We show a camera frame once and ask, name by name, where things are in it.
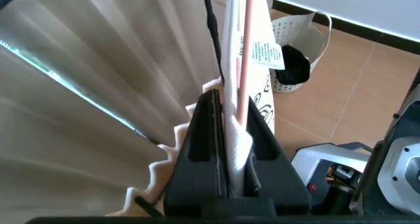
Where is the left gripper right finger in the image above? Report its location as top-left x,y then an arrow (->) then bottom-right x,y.
244,97 -> 311,217

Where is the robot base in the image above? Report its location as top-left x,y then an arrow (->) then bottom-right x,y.
291,68 -> 420,217

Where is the black garment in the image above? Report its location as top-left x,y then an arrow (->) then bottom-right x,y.
274,45 -> 311,86

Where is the white printed T-shirt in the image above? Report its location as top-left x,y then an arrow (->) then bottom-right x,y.
219,0 -> 286,197

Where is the beige curtain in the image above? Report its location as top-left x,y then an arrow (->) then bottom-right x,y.
0,0 -> 230,224

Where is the white laundry basket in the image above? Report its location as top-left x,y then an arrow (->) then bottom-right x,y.
268,11 -> 333,94

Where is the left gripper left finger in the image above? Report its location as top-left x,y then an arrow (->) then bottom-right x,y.
163,89 -> 230,217

